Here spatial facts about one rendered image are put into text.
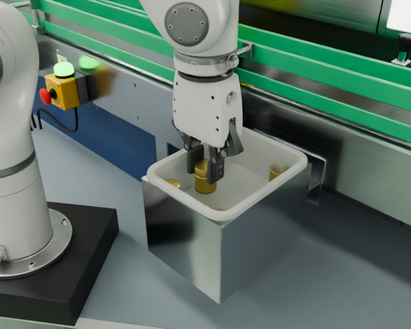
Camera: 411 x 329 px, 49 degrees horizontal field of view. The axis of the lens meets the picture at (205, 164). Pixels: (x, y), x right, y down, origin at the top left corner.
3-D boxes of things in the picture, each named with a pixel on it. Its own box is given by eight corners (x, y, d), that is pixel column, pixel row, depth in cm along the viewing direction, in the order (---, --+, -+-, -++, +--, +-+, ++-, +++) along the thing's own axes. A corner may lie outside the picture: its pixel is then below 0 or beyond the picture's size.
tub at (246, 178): (308, 199, 78) (315, 156, 73) (220, 268, 65) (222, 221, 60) (232, 161, 88) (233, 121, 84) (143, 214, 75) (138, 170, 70)
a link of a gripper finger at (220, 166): (237, 145, 65) (236, 183, 69) (221, 138, 67) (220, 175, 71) (223, 153, 63) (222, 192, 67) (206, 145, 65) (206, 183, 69)
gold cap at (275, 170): (265, 167, 76) (263, 188, 78) (280, 177, 73) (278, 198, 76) (279, 160, 78) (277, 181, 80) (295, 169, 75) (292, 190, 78)
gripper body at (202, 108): (252, 63, 60) (248, 138, 66) (197, 46, 66) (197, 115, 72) (214, 79, 55) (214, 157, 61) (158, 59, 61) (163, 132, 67)
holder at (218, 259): (318, 220, 86) (330, 151, 77) (219, 305, 69) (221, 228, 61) (248, 184, 96) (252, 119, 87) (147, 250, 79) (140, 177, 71)
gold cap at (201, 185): (205, 197, 70) (205, 173, 67) (189, 188, 72) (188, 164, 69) (221, 187, 72) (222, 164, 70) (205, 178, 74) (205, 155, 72)
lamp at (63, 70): (78, 75, 106) (76, 62, 105) (61, 80, 104) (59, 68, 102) (68, 70, 109) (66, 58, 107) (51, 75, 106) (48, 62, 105)
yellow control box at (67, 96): (90, 104, 111) (85, 75, 107) (62, 113, 106) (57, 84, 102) (74, 95, 115) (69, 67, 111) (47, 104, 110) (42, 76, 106)
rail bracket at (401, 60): (413, 104, 82) (434, 30, 74) (396, 117, 77) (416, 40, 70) (392, 98, 84) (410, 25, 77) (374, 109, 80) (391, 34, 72)
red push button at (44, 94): (59, 87, 104) (45, 91, 102) (61, 103, 106) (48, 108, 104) (49, 82, 107) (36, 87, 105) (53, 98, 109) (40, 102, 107)
